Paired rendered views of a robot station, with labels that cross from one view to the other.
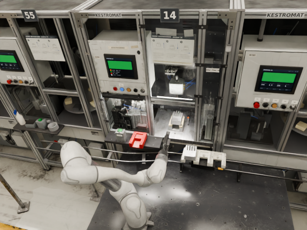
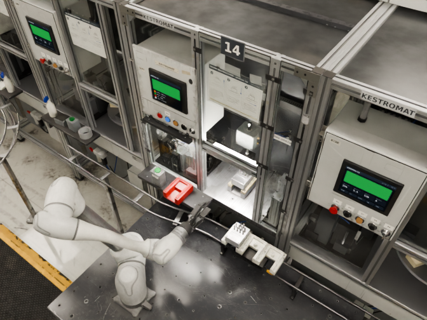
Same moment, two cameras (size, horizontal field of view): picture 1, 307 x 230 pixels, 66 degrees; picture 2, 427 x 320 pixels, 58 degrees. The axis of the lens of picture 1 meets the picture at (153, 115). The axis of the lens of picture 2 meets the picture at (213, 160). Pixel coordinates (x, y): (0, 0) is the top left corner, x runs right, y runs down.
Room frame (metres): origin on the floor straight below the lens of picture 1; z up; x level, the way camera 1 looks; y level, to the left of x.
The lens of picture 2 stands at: (0.11, -0.54, 2.85)
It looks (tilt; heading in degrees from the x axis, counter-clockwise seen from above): 46 degrees down; 18
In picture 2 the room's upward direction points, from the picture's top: straight up
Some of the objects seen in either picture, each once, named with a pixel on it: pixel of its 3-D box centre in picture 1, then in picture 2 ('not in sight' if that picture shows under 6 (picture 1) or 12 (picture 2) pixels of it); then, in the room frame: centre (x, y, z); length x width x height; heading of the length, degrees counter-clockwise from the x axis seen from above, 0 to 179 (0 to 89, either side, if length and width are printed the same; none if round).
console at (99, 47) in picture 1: (124, 62); (179, 84); (1.79, 0.20, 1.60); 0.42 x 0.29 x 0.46; 72
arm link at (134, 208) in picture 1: (134, 209); (130, 282); (0.93, 0.21, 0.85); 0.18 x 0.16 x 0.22; 25
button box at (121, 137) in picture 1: (121, 134); (159, 175); (1.61, 0.31, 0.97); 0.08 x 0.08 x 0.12; 72
